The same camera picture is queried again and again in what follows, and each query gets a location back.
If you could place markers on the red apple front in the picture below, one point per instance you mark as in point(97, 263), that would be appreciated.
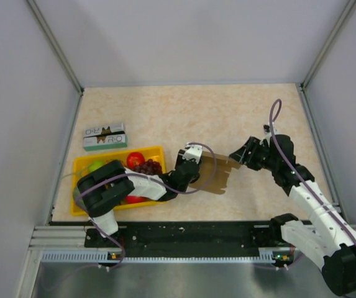
point(135, 199)

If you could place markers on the green pear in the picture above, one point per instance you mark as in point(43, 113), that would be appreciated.
point(96, 164)

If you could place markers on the yellow plastic tray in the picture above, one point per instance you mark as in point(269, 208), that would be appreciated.
point(81, 165)

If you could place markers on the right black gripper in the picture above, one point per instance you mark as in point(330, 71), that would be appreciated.
point(243, 156)

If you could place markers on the aluminium frame post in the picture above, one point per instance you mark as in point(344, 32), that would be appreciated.
point(327, 46)
point(54, 45)

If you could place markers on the brown cardboard box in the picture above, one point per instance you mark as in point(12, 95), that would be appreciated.
point(219, 181)

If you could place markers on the green toothpaste box front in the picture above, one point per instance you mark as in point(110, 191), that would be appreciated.
point(105, 142)

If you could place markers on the purple grape bunch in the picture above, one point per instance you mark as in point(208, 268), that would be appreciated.
point(148, 167)

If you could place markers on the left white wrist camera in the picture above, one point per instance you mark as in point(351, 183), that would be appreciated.
point(193, 152)

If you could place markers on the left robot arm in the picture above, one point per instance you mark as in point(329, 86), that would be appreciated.
point(99, 192)

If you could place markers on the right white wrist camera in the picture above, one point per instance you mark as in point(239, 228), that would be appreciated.
point(267, 132)

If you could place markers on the red apple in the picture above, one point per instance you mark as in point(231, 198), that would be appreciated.
point(135, 199)
point(135, 159)

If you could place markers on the right aluminium frame post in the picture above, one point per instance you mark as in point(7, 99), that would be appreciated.
point(327, 46)

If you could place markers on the red apple back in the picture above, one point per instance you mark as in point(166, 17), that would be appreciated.
point(135, 159)

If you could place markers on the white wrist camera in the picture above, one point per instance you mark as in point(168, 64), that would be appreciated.
point(267, 132)
point(193, 152)

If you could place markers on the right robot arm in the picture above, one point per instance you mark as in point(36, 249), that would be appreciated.
point(332, 246)

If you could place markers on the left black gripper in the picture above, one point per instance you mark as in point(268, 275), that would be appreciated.
point(179, 158)

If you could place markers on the left aluminium frame post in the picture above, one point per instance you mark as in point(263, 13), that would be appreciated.
point(54, 45)

